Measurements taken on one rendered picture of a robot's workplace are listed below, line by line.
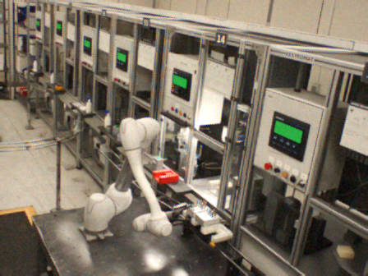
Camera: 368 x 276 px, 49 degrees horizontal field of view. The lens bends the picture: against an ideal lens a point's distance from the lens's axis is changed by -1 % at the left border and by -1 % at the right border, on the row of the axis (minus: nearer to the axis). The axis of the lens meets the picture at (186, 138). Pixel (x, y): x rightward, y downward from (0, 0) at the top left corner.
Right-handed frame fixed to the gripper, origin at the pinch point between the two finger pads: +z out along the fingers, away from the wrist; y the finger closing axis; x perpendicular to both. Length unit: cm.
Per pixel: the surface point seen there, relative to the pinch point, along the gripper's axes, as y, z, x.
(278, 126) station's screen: 72, 18, -48
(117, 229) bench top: -21, -39, 31
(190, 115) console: 53, 19, 40
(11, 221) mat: -85, -85, 181
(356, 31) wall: 106, 381, 178
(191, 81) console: 77, 20, 43
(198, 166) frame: 8, 35, 47
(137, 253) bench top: -21.1, -38.4, 0.6
